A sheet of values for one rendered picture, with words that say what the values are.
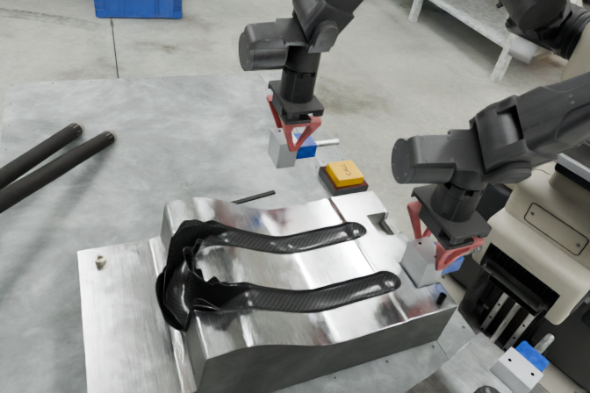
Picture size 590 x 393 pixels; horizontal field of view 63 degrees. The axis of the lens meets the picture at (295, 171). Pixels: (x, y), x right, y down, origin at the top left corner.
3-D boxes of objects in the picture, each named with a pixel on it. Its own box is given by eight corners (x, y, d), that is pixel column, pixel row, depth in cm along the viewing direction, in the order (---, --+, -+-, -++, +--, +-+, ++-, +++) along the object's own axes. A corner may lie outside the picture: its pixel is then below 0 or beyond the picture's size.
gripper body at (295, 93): (287, 122, 76) (293, 81, 72) (266, 89, 83) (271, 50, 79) (323, 118, 79) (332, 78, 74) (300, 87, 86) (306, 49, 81)
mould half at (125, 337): (361, 225, 93) (378, 171, 85) (437, 339, 75) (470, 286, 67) (82, 276, 74) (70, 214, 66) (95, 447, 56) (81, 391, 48)
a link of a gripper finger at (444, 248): (429, 286, 67) (450, 240, 61) (402, 249, 72) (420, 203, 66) (467, 275, 70) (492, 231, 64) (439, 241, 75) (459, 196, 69)
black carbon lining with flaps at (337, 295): (356, 226, 82) (370, 184, 77) (405, 302, 71) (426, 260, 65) (147, 265, 69) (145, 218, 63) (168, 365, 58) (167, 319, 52)
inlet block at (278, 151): (329, 145, 94) (334, 122, 91) (341, 160, 91) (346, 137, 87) (267, 153, 89) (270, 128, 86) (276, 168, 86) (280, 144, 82)
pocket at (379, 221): (382, 225, 86) (388, 210, 84) (398, 247, 82) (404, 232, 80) (360, 230, 84) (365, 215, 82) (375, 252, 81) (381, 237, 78)
